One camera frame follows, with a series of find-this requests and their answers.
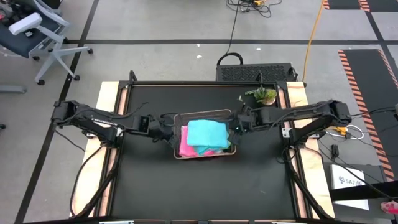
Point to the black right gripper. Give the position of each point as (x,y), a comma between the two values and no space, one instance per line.
(245,121)

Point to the grey metal bracket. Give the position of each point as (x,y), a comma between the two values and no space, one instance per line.
(285,132)

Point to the grey office chair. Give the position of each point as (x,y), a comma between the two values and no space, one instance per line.
(18,40)

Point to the small potted artificial plant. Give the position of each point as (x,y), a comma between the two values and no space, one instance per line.
(264,95)

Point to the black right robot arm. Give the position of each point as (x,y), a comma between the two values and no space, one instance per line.
(311,115)

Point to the black metal table frame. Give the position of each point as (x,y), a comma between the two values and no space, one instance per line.
(202,82)

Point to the black perforated equipment box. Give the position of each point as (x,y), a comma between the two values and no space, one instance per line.
(248,73)

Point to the pink microfiber towel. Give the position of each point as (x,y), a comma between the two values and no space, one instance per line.
(186,146)

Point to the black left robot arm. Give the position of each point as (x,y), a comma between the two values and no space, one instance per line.
(93,119)

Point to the light blue microfiber towel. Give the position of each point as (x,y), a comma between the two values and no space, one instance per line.
(206,133)

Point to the teal microfiber towel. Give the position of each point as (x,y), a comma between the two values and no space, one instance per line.
(203,150)

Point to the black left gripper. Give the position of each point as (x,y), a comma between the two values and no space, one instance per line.
(161,130)

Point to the grey metal bar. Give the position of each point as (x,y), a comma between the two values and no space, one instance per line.
(12,89)

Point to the pink red patterned item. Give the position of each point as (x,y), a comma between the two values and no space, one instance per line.
(390,207)

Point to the black mat with hazard stripes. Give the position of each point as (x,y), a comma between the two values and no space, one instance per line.
(370,87)
(382,4)
(342,3)

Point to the white printed cardboard box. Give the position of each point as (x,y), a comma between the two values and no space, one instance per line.
(349,186)

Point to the black metal bar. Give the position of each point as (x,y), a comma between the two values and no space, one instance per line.
(363,191)

